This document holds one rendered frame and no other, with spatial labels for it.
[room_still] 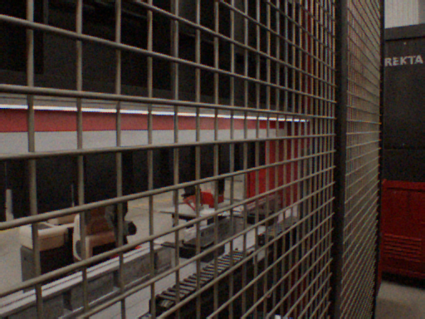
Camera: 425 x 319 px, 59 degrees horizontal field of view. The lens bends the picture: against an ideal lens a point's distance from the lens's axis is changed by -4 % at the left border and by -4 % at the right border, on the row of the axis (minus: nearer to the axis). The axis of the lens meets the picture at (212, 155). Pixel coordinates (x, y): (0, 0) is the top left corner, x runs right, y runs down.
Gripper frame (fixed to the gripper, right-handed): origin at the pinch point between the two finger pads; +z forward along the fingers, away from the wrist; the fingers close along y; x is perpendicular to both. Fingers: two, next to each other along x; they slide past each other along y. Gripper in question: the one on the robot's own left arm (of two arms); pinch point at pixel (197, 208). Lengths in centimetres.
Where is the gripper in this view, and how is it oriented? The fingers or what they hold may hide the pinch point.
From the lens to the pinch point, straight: 195.0
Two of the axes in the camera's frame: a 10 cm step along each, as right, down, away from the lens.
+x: -7.7, 4.3, 4.7
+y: 5.0, -0.5, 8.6
